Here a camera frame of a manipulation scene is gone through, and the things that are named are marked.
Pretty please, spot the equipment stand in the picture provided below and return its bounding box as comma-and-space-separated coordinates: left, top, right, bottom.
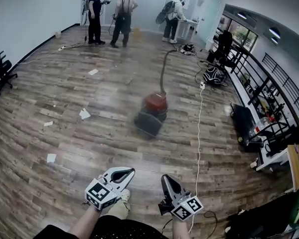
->
81, 0, 91, 43

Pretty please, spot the person's black skirt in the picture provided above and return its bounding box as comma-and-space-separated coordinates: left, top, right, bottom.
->
32, 215, 170, 239

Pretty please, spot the person's beige trouser leg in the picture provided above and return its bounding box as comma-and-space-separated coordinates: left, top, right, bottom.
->
106, 197, 131, 220

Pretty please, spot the pile of cables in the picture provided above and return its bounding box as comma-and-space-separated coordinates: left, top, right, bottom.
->
178, 43, 197, 56

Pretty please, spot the red vacuum cleaner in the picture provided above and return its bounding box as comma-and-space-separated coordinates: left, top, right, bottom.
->
137, 90, 170, 123

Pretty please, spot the person's right forearm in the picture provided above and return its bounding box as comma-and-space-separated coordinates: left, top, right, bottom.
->
171, 218, 190, 239

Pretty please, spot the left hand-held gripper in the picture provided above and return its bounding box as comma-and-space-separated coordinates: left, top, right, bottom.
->
84, 167, 136, 211

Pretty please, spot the white table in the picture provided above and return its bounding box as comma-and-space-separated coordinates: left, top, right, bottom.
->
176, 18, 199, 41

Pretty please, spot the white low bench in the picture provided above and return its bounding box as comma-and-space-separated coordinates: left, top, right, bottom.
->
250, 145, 290, 172

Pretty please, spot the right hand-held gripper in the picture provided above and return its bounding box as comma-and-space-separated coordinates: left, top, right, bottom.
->
157, 174, 205, 222

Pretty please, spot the white power cable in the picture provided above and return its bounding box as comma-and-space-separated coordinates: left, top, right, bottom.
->
188, 88, 205, 234

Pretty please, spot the thin white floor cable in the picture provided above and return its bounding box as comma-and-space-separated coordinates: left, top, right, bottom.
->
15, 45, 66, 66

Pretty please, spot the grey vacuum cleaner hose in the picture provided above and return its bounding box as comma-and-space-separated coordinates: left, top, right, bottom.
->
159, 48, 178, 95

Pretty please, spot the dark grey vacuum cleaner piece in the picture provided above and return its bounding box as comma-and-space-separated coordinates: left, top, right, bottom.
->
134, 110, 165, 139

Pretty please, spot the black flat case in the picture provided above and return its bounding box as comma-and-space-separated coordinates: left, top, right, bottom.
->
230, 103, 265, 152

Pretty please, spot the black swivel chair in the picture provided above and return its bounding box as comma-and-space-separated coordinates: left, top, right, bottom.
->
206, 30, 241, 69

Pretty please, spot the black and white bag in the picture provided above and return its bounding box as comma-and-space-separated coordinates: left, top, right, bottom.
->
202, 67, 225, 86

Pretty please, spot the person's left forearm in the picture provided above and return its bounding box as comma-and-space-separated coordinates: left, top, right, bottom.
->
68, 205, 103, 239

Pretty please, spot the black cable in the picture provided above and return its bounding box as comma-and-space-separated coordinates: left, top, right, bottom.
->
203, 210, 219, 239

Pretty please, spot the large black bag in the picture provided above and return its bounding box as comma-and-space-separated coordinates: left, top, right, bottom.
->
225, 190, 299, 239

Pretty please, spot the black office chair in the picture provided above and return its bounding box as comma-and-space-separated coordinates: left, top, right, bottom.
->
0, 50, 18, 96

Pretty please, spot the person's white shoe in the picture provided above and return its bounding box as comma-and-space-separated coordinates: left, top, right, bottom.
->
119, 189, 131, 204

